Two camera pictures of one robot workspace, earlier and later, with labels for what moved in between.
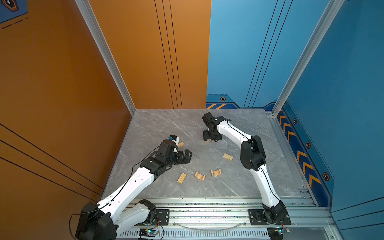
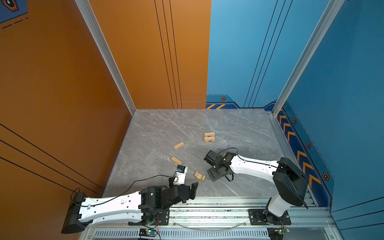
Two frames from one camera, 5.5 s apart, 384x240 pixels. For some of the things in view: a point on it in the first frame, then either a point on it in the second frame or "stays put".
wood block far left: [180, 144] stays put
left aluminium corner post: [85, 9] stays put
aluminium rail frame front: [226, 218] stays put
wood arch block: [199, 176] stays put
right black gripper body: [208, 135] to [214, 173]
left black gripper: [187, 157] to [192, 196]
